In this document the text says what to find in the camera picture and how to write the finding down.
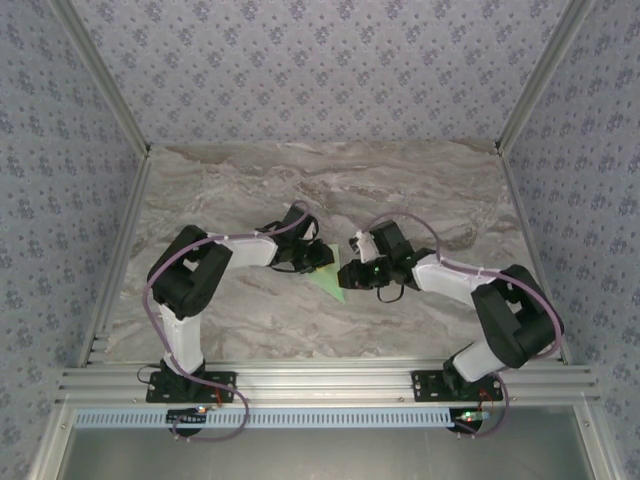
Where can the light green paper sheet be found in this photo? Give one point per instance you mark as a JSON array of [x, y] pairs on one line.
[[332, 285]]

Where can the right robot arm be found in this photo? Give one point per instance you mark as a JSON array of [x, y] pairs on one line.
[[510, 315]]

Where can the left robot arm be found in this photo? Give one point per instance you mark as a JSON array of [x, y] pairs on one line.
[[182, 300]]

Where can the grey metal panel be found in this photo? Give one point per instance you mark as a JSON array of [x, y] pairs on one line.
[[320, 455]]

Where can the aluminium mounting rail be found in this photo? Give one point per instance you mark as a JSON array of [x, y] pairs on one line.
[[320, 382]]

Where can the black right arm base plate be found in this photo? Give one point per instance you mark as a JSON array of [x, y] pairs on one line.
[[425, 387]]

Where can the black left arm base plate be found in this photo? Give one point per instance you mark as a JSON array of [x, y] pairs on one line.
[[220, 387]]

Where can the aluminium table side rail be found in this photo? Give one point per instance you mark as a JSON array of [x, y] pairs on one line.
[[535, 260], [117, 260]]

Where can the aluminium frame post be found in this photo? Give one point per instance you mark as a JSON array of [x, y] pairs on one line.
[[542, 85], [105, 85]]

